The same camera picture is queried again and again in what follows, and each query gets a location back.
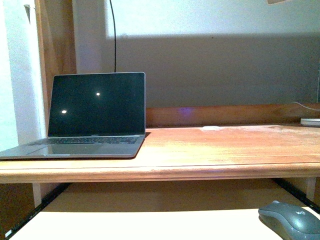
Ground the black hanging wall cable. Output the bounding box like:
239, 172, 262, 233
108, 0, 118, 74

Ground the white thin cable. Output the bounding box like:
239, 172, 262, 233
291, 101, 320, 112

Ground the dark grey wireless mouse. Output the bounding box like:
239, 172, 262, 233
258, 200, 320, 240

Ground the wooden desk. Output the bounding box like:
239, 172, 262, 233
0, 103, 320, 201

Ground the wooden keyboard tray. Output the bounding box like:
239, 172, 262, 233
4, 178, 320, 240

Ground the grey open laptop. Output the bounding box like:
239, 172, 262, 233
0, 72, 146, 161

